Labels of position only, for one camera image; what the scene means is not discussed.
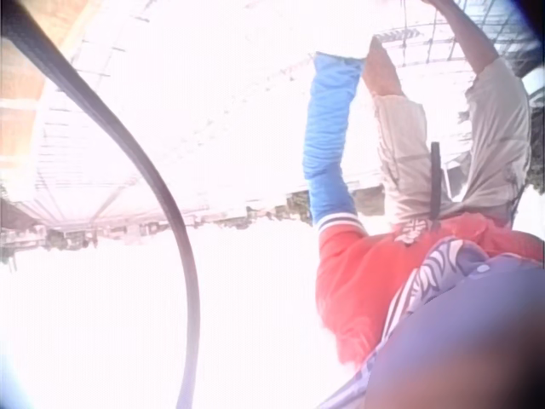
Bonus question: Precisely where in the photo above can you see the person's legs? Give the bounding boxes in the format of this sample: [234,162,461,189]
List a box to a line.
[361,0,534,228]

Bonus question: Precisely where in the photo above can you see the metal grid frame structure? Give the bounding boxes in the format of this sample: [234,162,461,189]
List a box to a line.
[374,0,544,69]

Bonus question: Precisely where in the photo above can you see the black curved cable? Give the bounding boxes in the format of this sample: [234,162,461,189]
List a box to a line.
[0,0,202,409]

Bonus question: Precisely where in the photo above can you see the black hanging strap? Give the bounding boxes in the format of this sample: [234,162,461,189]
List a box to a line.
[429,141,442,223]

